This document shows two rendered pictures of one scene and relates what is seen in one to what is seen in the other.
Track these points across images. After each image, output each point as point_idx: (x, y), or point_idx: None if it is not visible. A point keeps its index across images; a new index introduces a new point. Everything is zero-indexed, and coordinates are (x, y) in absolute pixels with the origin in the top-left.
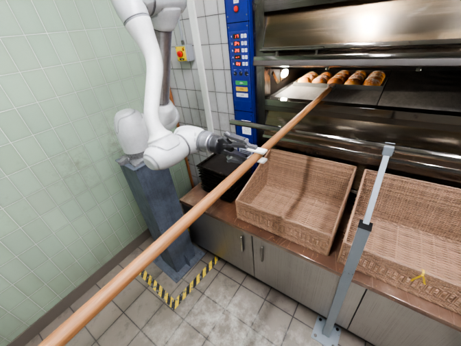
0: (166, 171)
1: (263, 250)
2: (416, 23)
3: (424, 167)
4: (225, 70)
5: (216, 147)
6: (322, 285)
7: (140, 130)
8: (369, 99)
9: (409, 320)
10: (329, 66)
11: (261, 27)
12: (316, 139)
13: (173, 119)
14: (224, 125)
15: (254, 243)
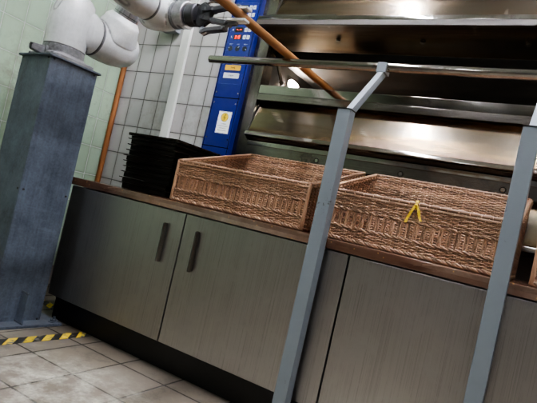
0: (85, 99)
1: (198, 243)
2: (420, 9)
3: (443, 169)
4: (217, 47)
5: (193, 8)
6: (284, 289)
7: (87, 20)
8: None
9: (405, 301)
10: (341, 41)
11: (274, 4)
12: (317, 137)
13: (130, 47)
14: (190, 125)
15: (186, 232)
